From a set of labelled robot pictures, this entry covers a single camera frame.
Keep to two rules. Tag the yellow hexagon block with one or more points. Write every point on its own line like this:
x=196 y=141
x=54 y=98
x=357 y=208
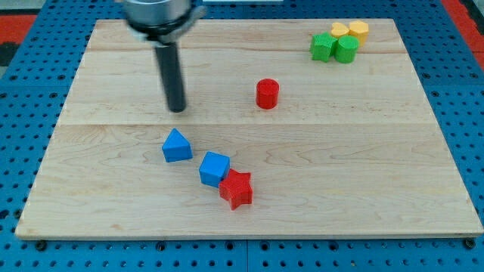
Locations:
x=360 y=30

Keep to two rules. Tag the light wooden board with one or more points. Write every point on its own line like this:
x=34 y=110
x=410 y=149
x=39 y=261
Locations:
x=351 y=151

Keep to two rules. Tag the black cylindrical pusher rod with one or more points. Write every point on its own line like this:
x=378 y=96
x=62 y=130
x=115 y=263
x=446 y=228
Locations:
x=171 y=77

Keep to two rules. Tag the green cylinder block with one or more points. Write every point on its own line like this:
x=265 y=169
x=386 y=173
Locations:
x=347 y=47

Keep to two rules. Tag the green star block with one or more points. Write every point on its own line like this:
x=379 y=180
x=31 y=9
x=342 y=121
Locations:
x=323 y=46

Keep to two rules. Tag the red star block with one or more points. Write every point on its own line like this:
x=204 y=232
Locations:
x=236 y=189

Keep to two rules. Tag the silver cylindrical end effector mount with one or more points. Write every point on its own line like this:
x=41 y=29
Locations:
x=161 y=21

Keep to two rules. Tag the yellow heart block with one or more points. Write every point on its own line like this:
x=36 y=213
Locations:
x=339 y=29

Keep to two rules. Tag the blue cube block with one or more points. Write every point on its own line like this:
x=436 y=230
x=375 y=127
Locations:
x=213 y=169

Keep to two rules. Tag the blue triangle block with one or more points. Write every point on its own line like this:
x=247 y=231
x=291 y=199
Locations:
x=176 y=147

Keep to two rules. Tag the red cylinder block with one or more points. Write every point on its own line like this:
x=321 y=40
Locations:
x=267 y=91

